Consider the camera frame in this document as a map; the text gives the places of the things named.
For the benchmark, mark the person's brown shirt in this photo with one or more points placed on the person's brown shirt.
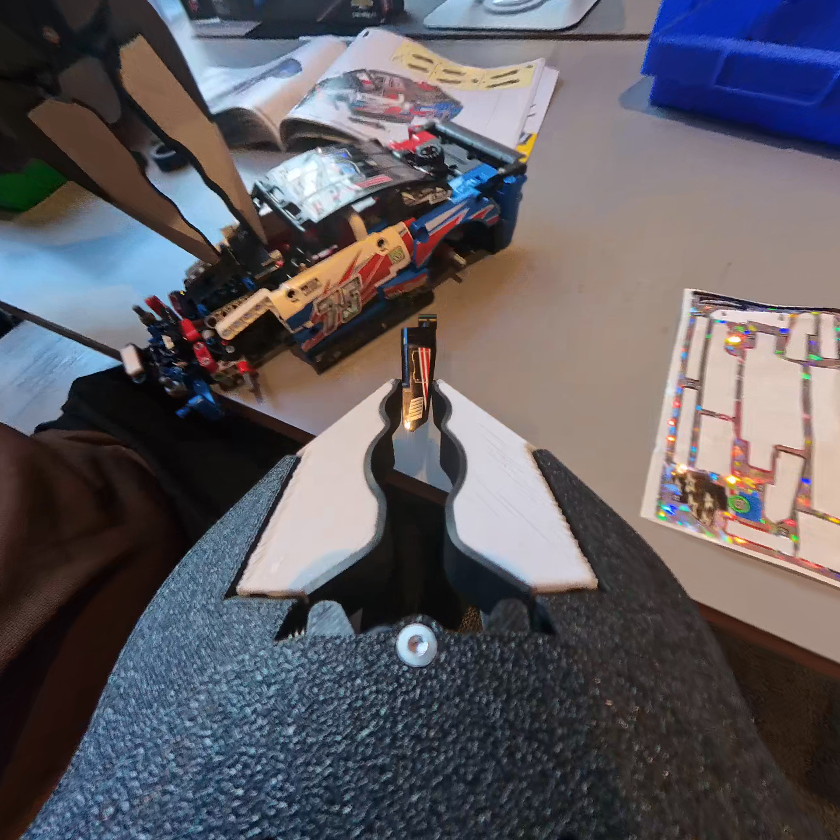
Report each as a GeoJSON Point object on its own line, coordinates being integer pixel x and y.
{"type": "Point", "coordinates": [65, 590]}

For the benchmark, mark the holographic sticker sheet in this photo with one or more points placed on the holographic sticker sheet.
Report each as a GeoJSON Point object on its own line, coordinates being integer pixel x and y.
{"type": "Point", "coordinates": [754, 420]}

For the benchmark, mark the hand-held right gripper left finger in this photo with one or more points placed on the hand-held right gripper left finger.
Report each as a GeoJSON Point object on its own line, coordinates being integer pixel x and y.
{"type": "Point", "coordinates": [315, 512]}

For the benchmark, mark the blue plastic bin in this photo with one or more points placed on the blue plastic bin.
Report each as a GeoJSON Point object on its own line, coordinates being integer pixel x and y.
{"type": "Point", "coordinates": [722, 72]}

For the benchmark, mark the open white instruction booklet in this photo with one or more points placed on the open white instruction booklet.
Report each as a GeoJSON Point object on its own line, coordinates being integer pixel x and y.
{"type": "Point", "coordinates": [459, 98]}

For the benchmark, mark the toy car packaging box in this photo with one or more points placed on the toy car packaging box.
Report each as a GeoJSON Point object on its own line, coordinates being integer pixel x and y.
{"type": "Point", "coordinates": [223, 16]}

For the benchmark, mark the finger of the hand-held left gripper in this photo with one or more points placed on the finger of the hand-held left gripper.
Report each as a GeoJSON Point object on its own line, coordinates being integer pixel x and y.
{"type": "Point", "coordinates": [170, 105]}
{"type": "Point", "coordinates": [98, 151]}

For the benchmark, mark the black striped hood panel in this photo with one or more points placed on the black striped hood panel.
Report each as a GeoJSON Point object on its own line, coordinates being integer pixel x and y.
{"type": "Point", "coordinates": [417, 367]}

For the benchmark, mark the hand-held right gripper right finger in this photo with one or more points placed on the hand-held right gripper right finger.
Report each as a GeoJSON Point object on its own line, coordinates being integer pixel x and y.
{"type": "Point", "coordinates": [518, 505]}

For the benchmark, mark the toy brick race car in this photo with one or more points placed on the toy brick race car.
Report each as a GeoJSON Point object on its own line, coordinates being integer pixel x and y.
{"type": "Point", "coordinates": [367, 275]}

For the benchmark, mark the grey desk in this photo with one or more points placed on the grey desk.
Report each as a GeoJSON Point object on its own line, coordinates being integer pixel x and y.
{"type": "Point", "coordinates": [590, 262]}

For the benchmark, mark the yellow-cover instruction booklet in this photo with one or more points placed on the yellow-cover instruction booklet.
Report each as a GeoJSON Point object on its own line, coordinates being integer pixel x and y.
{"type": "Point", "coordinates": [527, 143]}

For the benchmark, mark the green plastic bin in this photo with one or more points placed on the green plastic bin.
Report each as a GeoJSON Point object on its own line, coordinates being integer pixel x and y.
{"type": "Point", "coordinates": [26, 190]}

